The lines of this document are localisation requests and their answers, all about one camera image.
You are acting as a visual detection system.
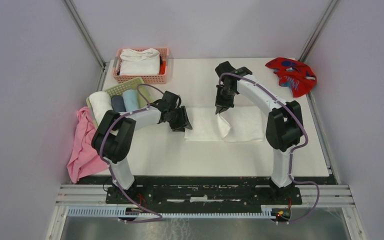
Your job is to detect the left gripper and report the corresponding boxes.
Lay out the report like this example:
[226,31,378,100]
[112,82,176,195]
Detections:
[168,105,192,132]

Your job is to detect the white towel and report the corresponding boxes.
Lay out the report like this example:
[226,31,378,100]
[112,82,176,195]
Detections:
[184,106,265,143]
[119,48,160,76]
[87,91,113,125]

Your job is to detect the light blue towel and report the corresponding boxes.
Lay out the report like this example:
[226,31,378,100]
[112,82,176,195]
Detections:
[122,89,140,112]

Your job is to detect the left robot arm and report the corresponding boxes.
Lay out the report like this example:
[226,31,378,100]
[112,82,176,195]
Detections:
[91,91,193,204]

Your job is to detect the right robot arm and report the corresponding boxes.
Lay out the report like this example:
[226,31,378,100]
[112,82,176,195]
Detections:
[215,61,309,204]

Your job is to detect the green plastic basket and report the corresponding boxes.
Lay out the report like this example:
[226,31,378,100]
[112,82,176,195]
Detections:
[86,77,154,129]

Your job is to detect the rolled dark blue towel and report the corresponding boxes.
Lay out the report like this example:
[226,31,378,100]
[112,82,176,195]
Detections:
[111,95,127,113]

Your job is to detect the folded white towel in basket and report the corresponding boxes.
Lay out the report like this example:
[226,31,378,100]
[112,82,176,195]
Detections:
[119,48,160,76]

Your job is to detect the pink plastic basket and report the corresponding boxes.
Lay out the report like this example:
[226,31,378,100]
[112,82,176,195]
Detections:
[111,47,170,85]

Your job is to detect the red and teal patterned towel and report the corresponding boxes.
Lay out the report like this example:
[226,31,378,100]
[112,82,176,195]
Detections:
[265,57,317,98]

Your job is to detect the rolled white towel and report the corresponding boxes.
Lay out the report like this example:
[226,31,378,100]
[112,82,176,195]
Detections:
[87,91,113,125]

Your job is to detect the pink towel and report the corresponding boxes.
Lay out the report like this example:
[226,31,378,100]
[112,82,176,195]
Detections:
[66,106,108,183]

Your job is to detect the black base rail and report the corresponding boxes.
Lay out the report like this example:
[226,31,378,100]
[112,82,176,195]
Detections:
[105,176,303,214]

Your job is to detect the white cable duct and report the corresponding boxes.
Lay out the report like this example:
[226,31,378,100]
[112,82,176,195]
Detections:
[67,206,275,220]

